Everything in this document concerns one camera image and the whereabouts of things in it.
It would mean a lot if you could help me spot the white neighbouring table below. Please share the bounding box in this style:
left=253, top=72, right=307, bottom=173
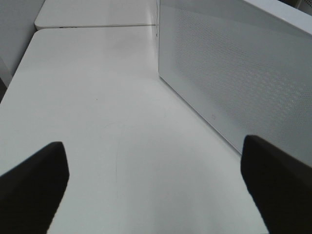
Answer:
left=35, top=0, right=159, bottom=30

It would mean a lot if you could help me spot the white microwave door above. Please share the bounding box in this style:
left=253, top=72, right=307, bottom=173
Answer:
left=158, top=0, right=312, bottom=165

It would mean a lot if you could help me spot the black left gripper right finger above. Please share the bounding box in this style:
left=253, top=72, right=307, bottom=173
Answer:
left=240, top=135, right=312, bottom=234

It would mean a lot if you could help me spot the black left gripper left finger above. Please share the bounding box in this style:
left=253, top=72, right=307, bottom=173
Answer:
left=0, top=141, right=70, bottom=234

